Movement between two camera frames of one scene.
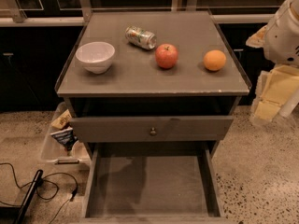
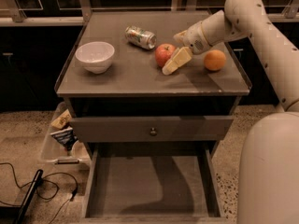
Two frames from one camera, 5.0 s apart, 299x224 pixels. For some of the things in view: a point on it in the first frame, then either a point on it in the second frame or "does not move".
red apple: (166, 56) does not move
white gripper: (282, 37) to (195, 37)
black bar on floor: (29, 197) does not move
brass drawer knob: (152, 133) does not move
